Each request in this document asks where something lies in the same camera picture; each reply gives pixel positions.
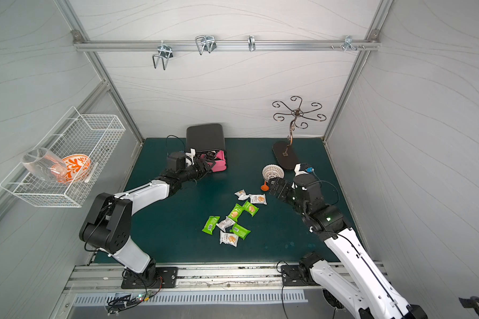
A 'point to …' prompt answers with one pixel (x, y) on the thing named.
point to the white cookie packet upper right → (259, 199)
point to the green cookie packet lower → (240, 230)
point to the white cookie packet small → (241, 194)
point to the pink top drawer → (220, 155)
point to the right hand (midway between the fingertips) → (279, 183)
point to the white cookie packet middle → (225, 223)
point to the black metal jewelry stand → (285, 153)
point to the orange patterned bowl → (76, 166)
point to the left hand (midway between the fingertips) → (213, 165)
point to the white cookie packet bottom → (229, 238)
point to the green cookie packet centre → (235, 212)
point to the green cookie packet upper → (250, 208)
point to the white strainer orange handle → (271, 171)
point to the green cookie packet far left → (211, 224)
